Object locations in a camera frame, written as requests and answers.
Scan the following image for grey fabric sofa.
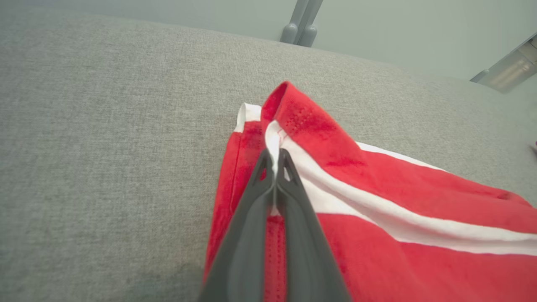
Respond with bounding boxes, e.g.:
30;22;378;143
0;8;537;302

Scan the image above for grey metal post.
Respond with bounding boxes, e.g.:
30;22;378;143
280;0;311;44
299;0;324;47

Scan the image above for silver metal bar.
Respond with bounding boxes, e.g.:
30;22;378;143
470;33;537;94

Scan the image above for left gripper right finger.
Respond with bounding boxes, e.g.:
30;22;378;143
277;148;353;302

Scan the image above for red garment white side stripes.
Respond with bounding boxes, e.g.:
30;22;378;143
201;81;537;302

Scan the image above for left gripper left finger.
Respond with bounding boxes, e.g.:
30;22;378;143
197;148;277;302

